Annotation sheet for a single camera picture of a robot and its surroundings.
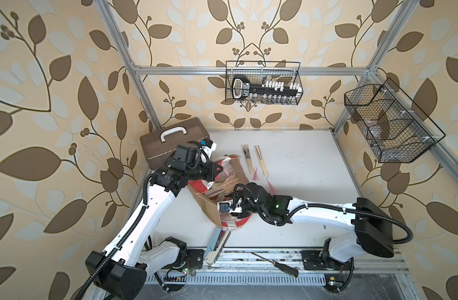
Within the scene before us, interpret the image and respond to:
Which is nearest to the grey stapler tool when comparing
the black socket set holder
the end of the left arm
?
the end of the left arm

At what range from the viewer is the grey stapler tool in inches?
29.0

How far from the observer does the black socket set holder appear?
827mm

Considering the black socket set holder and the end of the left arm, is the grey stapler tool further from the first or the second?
the black socket set holder

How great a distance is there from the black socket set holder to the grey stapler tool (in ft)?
2.04
